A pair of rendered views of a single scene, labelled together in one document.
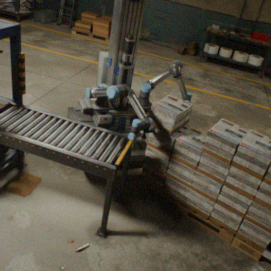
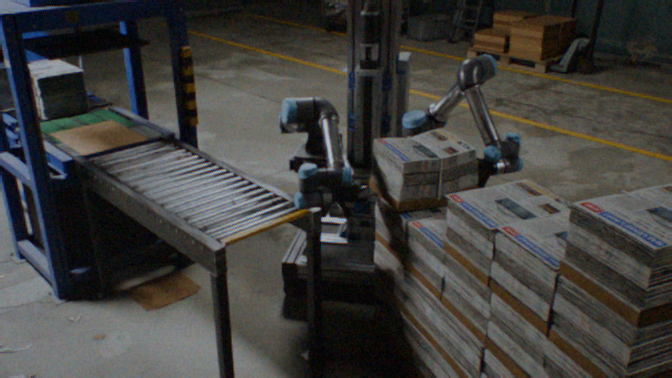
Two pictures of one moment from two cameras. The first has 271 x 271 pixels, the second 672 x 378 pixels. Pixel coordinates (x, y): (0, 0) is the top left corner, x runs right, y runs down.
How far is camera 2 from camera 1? 1.68 m
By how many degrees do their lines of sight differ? 33
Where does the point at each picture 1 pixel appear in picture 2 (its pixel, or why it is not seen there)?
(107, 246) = not seen: outside the picture
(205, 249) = not seen: outside the picture
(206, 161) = (453, 278)
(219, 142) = (467, 227)
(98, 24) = (520, 33)
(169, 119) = (396, 174)
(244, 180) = (518, 336)
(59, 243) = not seen: outside the picture
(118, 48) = (354, 33)
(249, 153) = (515, 256)
